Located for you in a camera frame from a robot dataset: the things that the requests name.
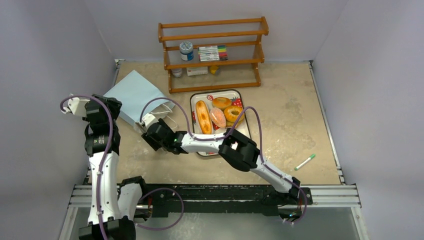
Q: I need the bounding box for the long fake baguette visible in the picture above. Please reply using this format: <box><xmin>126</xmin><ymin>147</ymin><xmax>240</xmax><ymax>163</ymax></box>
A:
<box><xmin>195</xmin><ymin>100</ymin><xmax>213</xmax><ymax>135</ymax></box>

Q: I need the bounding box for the light blue paper bag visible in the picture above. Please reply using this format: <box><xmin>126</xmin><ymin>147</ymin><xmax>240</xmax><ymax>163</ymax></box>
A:
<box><xmin>103</xmin><ymin>70</ymin><xmax>175</xmax><ymax>133</ymax></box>

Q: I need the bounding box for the pink sugared fake donut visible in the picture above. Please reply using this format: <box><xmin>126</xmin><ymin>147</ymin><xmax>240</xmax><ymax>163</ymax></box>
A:
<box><xmin>209</xmin><ymin>107</ymin><xmax>227</xmax><ymax>128</ymax></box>

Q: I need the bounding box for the orange bagel fake bread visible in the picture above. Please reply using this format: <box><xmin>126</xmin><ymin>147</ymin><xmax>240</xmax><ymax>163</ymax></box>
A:
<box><xmin>212</xmin><ymin>97</ymin><xmax>232</xmax><ymax>111</ymax></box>

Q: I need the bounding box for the glazed ring fake donut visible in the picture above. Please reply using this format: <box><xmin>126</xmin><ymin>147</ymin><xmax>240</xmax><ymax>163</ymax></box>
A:
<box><xmin>223</xmin><ymin>105</ymin><xmax>243</xmax><ymax>123</ymax></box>

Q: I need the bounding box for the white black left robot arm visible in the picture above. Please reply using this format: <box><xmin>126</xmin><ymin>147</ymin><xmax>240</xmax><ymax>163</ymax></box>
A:
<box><xmin>78</xmin><ymin>94</ymin><xmax>149</xmax><ymax>240</ymax></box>

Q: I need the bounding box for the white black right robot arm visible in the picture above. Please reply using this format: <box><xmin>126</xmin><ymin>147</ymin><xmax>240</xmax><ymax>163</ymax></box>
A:
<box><xmin>139</xmin><ymin>119</ymin><xmax>301</xmax><ymax>204</ymax></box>

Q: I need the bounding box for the small white jar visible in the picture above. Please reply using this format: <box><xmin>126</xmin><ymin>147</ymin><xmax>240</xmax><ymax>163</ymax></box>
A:
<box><xmin>171</xmin><ymin>68</ymin><xmax>183</xmax><ymax>78</ymax></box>

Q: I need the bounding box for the white red small box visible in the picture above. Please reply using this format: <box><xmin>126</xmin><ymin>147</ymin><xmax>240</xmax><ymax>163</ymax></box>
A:
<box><xmin>186</xmin><ymin>66</ymin><xmax>209</xmax><ymax>77</ymax></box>

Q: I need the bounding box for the small yellow object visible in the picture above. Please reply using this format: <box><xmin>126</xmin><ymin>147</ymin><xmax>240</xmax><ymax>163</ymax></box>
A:
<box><xmin>209</xmin><ymin>65</ymin><xmax>220</xmax><ymax>75</ymax></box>

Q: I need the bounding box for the strawberry print white tray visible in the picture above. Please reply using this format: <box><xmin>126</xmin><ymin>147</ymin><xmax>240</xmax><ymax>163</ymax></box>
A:
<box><xmin>189</xmin><ymin>89</ymin><xmax>252</xmax><ymax>158</ymax></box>

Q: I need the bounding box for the blue paint jar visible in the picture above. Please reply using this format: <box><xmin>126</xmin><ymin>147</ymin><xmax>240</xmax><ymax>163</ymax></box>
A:
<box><xmin>179</xmin><ymin>41</ymin><xmax>194</xmax><ymax>61</ymax></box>

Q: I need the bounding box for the set of coloured markers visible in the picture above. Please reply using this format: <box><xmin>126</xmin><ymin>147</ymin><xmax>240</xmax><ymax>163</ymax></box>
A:
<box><xmin>197</xmin><ymin>45</ymin><xmax>228</xmax><ymax>62</ymax></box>

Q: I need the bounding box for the orange wooden shelf rack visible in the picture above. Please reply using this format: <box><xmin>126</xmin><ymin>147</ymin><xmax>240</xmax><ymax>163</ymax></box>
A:
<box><xmin>157</xmin><ymin>16</ymin><xmax>270</xmax><ymax>94</ymax></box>

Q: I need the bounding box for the white green marker pen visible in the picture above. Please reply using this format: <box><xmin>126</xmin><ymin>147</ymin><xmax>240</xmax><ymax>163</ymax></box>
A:
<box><xmin>294</xmin><ymin>154</ymin><xmax>316</xmax><ymax>171</ymax></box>

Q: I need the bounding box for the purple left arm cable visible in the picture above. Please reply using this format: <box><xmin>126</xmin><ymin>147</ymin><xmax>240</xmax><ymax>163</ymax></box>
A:
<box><xmin>59</xmin><ymin>95</ymin><xmax>185</xmax><ymax>240</ymax></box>

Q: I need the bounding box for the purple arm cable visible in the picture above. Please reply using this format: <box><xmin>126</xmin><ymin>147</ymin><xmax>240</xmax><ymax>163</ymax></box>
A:
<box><xmin>139</xmin><ymin>97</ymin><xmax>308</xmax><ymax>226</ymax></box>
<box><xmin>59</xmin><ymin>95</ymin><xmax>185</xmax><ymax>240</ymax></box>

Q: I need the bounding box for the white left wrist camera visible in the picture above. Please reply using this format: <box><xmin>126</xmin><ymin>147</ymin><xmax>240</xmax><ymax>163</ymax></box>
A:
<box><xmin>60</xmin><ymin>96</ymin><xmax>90</xmax><ymax>118</ymax></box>

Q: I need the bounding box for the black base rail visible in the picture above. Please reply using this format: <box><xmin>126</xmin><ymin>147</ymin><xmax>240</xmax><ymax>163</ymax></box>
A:
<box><xmin>138</xmin><ymin>183</ymin><xmax>313</xmax><ymax>220</ymax></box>

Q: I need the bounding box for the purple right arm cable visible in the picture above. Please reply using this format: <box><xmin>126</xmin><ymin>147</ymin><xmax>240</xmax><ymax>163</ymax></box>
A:
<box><xmin>139</xmin><ymin>97</ymin><xmax>308</xmax><ymax>226</ymax></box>

